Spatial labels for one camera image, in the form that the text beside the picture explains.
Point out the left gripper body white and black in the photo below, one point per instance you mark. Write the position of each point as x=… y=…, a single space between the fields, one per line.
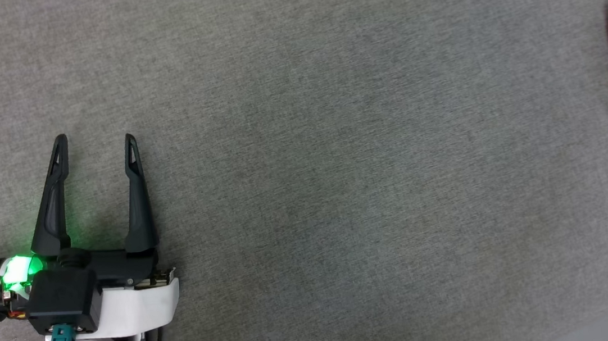
x=137 y=301

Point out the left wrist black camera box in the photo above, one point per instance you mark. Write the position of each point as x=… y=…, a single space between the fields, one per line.
x=63 y=297

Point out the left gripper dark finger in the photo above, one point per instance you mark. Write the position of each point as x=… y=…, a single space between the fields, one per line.
x=139 y=216
x=52 y=219

